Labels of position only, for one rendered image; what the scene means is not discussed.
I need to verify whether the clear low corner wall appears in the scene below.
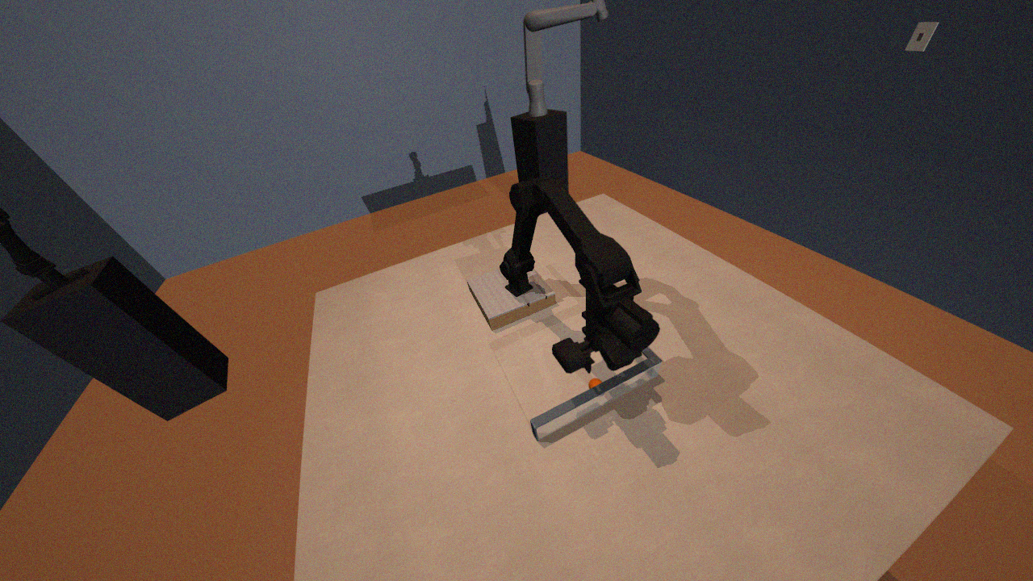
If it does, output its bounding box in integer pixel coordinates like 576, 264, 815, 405
537, 362, 662, 440

